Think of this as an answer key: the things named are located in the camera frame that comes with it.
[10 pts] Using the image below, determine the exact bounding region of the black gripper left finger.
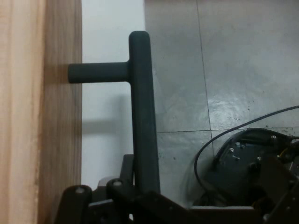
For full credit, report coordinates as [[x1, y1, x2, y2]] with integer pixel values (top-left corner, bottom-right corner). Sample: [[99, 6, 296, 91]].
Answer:
[[55, 154, 139, 224]]

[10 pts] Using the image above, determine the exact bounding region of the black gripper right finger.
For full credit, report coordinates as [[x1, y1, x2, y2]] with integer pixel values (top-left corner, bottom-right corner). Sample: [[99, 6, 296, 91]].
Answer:
[[134, 190, 191, 224]]

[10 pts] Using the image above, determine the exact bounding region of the black round floor device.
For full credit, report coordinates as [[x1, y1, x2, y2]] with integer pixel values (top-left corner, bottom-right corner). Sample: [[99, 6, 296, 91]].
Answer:
[[193, 127, 299, 224]]

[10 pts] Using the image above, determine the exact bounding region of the thin black floor cable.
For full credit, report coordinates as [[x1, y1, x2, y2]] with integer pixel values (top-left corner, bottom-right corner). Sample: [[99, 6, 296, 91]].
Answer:
[[193, 105, 299, 194]]

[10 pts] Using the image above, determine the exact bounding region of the wooden drawer with black handle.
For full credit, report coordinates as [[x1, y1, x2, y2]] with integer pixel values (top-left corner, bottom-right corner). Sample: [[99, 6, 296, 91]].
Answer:
[[0, 0, 161, 224]]

